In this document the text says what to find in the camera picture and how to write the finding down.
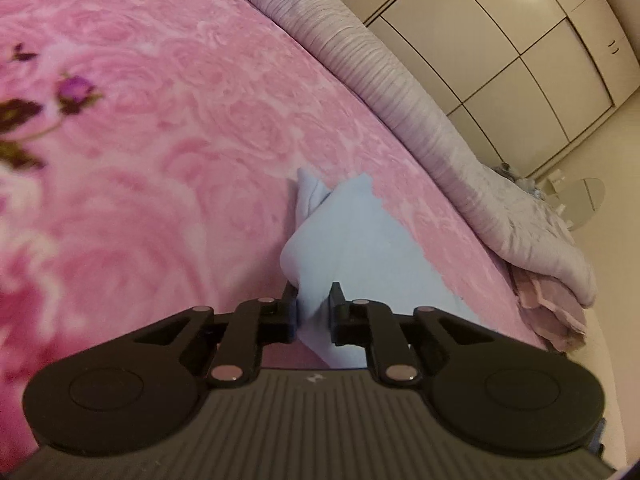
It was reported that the round white stool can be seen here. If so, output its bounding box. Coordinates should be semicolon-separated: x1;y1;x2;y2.
546;172;606;232

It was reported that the folded pink cloth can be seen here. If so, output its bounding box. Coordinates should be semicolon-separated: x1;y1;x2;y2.
510;264;589;354

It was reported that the pink floral blanket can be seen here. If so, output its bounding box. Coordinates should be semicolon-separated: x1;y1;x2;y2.
0;0;551;467

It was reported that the cream wardrobe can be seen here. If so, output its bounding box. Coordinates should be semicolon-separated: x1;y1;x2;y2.
334;0;640;181

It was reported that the blue-grey cloth bundle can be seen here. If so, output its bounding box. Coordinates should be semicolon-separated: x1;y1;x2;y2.
492;161;543;198

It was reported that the lilac ribbed quilt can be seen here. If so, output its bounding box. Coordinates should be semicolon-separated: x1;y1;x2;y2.
206;0;599;307

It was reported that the light blue sweatshirt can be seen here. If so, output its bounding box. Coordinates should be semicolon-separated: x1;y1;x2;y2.
279;167;497;370

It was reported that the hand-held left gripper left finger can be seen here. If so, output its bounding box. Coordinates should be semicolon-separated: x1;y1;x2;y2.
121;281;300;389

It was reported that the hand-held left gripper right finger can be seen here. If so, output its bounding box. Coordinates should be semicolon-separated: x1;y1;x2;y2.
327;282;505;389

